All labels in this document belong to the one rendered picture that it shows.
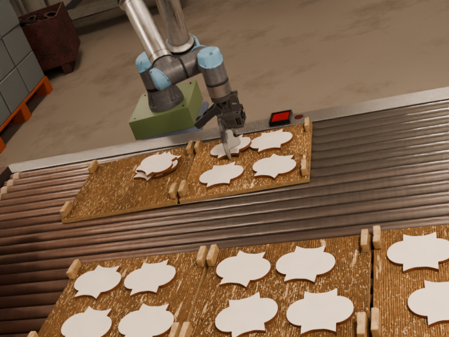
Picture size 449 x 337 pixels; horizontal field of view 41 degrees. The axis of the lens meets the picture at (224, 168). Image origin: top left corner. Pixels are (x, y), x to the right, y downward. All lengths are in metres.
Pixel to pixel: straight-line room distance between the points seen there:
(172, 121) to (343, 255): 1.21
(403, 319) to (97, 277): 0.82
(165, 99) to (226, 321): 1.29
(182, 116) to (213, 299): 1.14
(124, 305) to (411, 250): 0.71
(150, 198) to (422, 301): 0.97
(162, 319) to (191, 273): 0.17
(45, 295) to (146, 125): 0.98
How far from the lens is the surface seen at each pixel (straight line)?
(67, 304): 1.68
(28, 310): 1.77
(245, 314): 1.38
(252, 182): 1.83
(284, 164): 1.85
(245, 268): 1.50
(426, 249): 1.43
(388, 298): 1.34
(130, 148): 2.39
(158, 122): 2.49
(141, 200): 1.96
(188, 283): 1.54
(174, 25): 2.34
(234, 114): 1.94
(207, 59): 1.88
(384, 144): 1.88
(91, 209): 2.04
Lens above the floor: 1.87
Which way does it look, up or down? 29 degrees down
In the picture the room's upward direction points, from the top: 19 degrees counter-clockwise
